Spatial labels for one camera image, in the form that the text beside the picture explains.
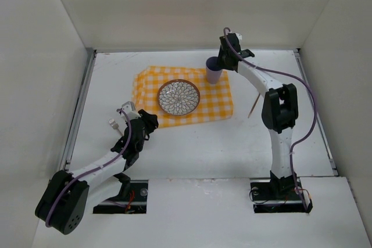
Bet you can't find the lilac plastic cup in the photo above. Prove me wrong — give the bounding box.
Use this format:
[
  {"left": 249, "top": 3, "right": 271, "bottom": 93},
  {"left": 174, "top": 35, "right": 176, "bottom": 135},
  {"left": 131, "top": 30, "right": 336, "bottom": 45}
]
[{"left": 206, "top": 56, "right": 223, "bottom": 84}]

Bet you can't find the yellow white checkered cloth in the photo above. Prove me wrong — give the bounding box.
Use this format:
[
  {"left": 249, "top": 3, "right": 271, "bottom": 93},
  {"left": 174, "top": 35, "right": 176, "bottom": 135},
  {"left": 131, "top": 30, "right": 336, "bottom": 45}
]
[{"left": 132, "top": 66, "right": 234, "bottom": 128}]

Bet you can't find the patterned ceramic bowl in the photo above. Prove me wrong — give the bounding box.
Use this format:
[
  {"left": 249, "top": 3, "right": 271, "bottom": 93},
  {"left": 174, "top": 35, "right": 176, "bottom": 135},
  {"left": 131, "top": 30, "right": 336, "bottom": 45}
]
[{"left": 156, "top": 79, "right": 201, "bottom": 117}]

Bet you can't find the copper spoon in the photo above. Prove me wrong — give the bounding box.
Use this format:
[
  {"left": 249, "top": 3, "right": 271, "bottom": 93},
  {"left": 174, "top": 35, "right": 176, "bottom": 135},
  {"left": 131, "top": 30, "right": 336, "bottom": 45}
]
[{"left": 248, "top": 94, "right": 260, "bottom": 118}]

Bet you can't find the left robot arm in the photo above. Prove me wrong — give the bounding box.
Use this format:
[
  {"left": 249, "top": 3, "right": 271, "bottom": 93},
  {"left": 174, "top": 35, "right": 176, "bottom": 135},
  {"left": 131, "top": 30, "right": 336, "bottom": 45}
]
[{"left": 35, "top": 109, "right": 159, "bottom": 235}]

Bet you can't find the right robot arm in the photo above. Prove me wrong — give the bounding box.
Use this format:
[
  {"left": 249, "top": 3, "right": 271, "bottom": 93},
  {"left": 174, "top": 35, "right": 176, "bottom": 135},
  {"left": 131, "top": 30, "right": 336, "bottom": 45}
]
[{"left": 217, "top": 33, "right": 298, "bottom": 200}]

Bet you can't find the copper fork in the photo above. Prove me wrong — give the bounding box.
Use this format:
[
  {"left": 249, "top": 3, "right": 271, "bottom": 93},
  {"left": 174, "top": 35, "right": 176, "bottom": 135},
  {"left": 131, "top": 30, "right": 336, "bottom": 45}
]
[{"left": 109, "top": 118, "right": 123, "bottom": 136}]

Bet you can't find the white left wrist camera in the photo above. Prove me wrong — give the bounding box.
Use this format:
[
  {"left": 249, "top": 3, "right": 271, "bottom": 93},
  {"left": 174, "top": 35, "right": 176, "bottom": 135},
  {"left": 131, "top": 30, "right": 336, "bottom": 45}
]
[{"left": 119, "top": 101, "right": 140, "bottom": 120}]

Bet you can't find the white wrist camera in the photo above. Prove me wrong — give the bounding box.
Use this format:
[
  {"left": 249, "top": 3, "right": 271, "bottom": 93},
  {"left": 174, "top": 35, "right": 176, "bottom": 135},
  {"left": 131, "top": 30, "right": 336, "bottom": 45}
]
[
  {"left": 235, "top": 33, "right": 242, "bottom": 41},
  {"left": 119, "top": 101, "right": 140, "bottom": 120}
]

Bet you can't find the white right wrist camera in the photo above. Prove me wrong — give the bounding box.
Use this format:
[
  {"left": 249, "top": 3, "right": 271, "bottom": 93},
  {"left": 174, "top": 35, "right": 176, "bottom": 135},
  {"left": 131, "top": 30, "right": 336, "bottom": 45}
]
[{"left": 235, "top": 33, "right": 242, "bottom": 41}]

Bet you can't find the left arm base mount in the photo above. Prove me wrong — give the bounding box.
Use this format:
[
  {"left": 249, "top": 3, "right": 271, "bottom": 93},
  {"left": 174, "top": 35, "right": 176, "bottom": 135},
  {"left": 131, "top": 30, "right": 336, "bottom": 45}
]
[{"left": 92, "top": 180, "right": 149, "bottom": 214}]

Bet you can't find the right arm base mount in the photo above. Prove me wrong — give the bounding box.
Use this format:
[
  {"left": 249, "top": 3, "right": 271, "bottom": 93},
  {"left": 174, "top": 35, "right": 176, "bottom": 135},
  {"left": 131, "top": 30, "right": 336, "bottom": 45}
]
[{"left": 249, "top": 177, "right": 313, "bottom": 214}]

